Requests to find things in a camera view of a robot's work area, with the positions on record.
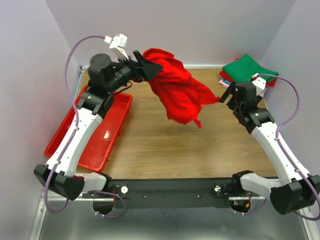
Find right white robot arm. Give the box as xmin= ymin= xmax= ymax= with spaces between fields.
xmin=220 ymin=77 xmax=320 ymax=215

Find red plastic tray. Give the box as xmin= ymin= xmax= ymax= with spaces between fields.
xmin=44 ymin=92 xmax=133 ymax=172

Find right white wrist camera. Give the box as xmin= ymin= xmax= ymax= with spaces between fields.
xmin=250 ymin=73 xmax=267 ymax=97

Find green folded t shirt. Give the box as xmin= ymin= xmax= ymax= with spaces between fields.
xmin=221 ymin=53 xmax=279 ymax=83

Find red folded t shirt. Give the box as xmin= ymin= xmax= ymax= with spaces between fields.
xmin=219 ymin=57 xmax=278 ymax=87

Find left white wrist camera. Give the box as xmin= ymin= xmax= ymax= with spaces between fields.
xmin=104 ymin=33 xmax=129 ymax=60

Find pink folded t shirt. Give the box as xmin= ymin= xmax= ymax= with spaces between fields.
xmin=218 ymin=79 xmax=230 ymax=88

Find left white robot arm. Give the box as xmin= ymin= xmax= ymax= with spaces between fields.
xmin=33 ymin=50 xmax=163 ymax=201

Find aluminium frame rail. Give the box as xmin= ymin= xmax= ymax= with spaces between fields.
xmin=29 ymin=194 xmax=86 ymax=240

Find blue folded t shirt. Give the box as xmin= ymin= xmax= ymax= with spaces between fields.
xmin=221 ymin=77 xmax=231 ymax=85

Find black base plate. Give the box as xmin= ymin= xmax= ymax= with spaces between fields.
xmin=82 ymin=177 xmax=252 ymax=215

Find red t shirt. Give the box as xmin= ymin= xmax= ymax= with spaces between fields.
xmin=219 ymin=57 xmax=278 ymax=87
xmin=142 ymin=48 xmax=220 ymax=128

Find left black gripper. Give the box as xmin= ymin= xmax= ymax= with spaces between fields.
xmin=106 ymin=50 xmax=164 ymax=93

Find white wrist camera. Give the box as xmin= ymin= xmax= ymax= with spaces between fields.
xmin=250 ymin=73 xmax=267 ymax=97
xmin=104 ymin=33 xmax=129 ymax=60

